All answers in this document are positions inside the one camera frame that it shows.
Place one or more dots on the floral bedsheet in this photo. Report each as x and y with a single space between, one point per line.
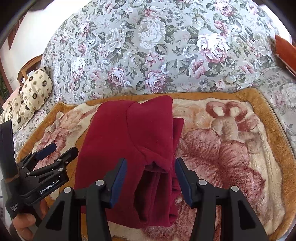
150 46

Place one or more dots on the person's left hand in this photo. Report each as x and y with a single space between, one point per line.
23 224

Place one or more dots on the dark red fleece garment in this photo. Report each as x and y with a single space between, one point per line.
138 129

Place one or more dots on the orange cushion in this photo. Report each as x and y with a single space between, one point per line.
286 51

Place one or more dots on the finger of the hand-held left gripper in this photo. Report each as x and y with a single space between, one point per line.
46 150
67 156

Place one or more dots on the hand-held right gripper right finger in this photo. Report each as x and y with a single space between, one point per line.
182 180

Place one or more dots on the cream medallion print pillow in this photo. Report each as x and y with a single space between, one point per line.
37 88
16 113

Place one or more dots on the wooden chair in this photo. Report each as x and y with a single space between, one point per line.
30 63

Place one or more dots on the plush floral blanket orange border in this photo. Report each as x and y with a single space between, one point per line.
231 150

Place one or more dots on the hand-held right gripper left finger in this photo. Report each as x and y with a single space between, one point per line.
119 180

